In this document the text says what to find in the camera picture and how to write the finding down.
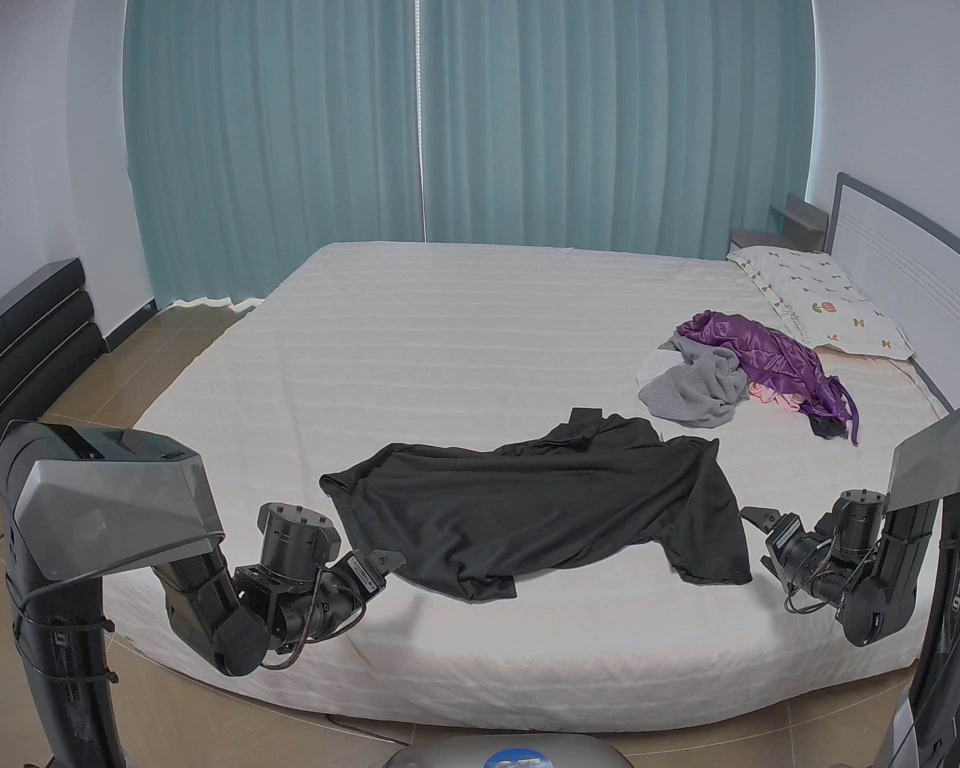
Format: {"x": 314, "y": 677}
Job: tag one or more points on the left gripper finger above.
{"x": 386, "y": 566}

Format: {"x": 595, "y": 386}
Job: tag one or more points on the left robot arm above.
{"x": 112, "y": 495}

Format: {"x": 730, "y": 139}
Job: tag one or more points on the small black garment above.
{"x": 825, "y": 427}

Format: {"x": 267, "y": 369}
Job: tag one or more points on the pink garment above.
{"x": 772, "y": 397}

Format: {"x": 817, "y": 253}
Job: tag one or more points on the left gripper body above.
{"x": 337, "y": 600}

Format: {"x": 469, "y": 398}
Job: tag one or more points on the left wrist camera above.
{"x": 362, "y": 576}

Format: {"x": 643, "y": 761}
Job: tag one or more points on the bed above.
{"x": 450, "y": 360}

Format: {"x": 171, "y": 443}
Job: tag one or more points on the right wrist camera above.
{"x": 781, "y": 536}

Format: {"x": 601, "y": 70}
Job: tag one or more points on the grey garment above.
{"x": 697, "y": 390}

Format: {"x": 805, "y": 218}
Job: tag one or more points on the grey bedside table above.
{"x": 799, "y": 221}

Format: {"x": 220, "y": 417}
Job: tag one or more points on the blue-green curtain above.
{"x": 277, "y": 150}
{"x": 615, "y": 127}

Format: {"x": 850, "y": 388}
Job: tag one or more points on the black T-shirt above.
{"x": 525, "y": 495}

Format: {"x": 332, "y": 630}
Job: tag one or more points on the purple satin garment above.
{"x": 750, "y": 345}

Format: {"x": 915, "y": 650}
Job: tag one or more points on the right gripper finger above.
{"x": 765, "y": 521}

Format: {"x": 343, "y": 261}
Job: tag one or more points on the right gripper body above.
{"x": 802, "y": 566}

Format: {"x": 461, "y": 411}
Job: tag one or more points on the white printed pillow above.
{"x": 825, "y": 300}

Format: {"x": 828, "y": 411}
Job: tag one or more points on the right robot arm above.
{"x": 900, "y": 555}

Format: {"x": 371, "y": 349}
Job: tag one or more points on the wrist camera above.
{"x": 362, "y": 576}
{"x": 781, "y": 536}

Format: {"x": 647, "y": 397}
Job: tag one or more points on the white garment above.
{"x": 652, "y": 367}

